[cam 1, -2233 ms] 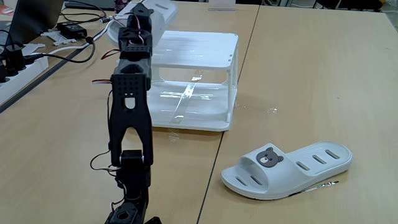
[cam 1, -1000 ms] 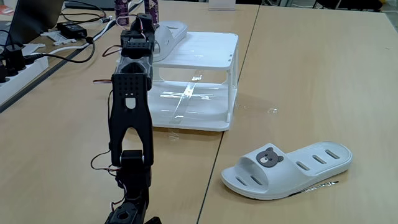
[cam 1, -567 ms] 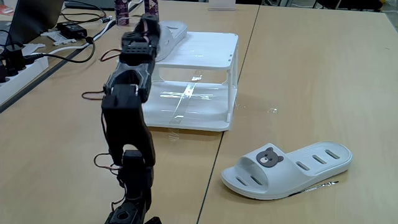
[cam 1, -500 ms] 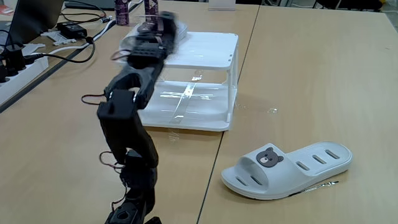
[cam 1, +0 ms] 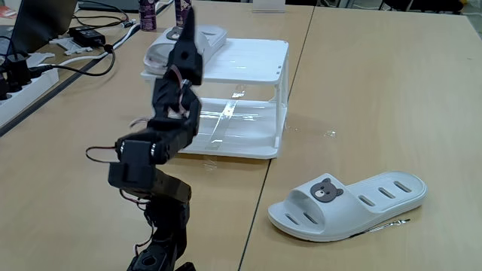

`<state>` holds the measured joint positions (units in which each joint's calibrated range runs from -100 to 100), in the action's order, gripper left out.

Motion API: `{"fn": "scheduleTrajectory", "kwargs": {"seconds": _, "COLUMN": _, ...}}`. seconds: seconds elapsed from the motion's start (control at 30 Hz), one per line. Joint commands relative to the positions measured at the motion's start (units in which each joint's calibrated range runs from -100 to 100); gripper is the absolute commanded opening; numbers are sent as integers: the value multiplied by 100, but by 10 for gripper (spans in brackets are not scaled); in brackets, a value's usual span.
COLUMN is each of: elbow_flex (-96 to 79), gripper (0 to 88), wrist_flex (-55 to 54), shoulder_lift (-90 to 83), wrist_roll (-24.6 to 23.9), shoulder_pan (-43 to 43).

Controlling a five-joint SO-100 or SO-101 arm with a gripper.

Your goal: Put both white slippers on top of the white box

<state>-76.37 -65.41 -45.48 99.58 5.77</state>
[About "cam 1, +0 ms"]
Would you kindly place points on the white flat plastic piece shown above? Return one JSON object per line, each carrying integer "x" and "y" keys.
{"x": 41, "y": 58}

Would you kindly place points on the dark laptop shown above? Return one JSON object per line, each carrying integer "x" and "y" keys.
{"x": 41, "y": 22}

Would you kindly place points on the white plastic box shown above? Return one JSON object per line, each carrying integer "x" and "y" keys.
{"x": 244, "y": 60}

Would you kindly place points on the black power adapter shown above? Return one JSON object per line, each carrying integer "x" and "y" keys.
{"x": 86, "y": 35}

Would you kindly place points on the black power plug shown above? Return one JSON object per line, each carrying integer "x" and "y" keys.
{"x": 17, "y": 71}

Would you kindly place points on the red flat object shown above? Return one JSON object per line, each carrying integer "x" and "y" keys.
{"x": 7, "y": 12}

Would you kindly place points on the white card stand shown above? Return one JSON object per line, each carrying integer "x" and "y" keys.
{"x": 268, "y": 4}

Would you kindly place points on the white bear slipper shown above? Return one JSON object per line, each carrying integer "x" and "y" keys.
{"x": 339, "y": 218}
{"x": 211, "y": 39}

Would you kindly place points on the white plastic bracket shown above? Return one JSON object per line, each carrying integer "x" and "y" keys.
{"x": 71, "y": 47}

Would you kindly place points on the white power strip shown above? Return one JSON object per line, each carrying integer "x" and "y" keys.
{"x": 26, "y": 94}

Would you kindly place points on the purple drink can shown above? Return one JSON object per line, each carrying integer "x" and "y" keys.
{"x": 180, "y": 11}
{"x": 147, "y": 17}

